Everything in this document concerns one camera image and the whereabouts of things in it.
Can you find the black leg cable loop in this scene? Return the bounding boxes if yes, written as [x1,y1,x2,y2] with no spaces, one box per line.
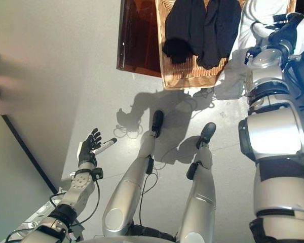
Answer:
[138,173,159,226]

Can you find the robot right hand black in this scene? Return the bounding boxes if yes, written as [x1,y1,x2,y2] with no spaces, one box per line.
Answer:
[251,12,304,47]

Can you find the white garment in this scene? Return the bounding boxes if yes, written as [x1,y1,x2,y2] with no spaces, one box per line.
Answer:
[214,0,304,101]

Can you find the robot left leg silver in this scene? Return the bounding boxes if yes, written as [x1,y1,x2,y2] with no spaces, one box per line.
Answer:
[102,110,165,238]

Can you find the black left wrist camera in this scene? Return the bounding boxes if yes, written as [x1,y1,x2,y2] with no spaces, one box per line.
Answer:
[92,167,104,181]

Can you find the robot torso grey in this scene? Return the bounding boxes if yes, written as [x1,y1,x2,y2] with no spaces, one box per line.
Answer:
[73,224,183,243]

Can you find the robot right leg silver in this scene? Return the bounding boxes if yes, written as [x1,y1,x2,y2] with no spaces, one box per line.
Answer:
[176,122,217,243]

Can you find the flat rectangular wicker basket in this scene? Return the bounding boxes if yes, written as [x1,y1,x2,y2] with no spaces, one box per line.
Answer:
[154,0,297,90]

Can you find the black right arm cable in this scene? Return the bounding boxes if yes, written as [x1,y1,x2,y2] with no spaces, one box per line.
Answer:
[281,54,304,111]

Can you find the robot left hand black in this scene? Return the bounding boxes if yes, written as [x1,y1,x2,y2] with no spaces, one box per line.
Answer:
[77,128,118,170]

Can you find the brown amber acrylic stool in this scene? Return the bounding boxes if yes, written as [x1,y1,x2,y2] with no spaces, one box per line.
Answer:
[116,0,165,78]

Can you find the robot leg silver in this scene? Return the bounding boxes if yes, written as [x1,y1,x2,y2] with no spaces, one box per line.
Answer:
[176,122,217,243]
[102,110,165,238]

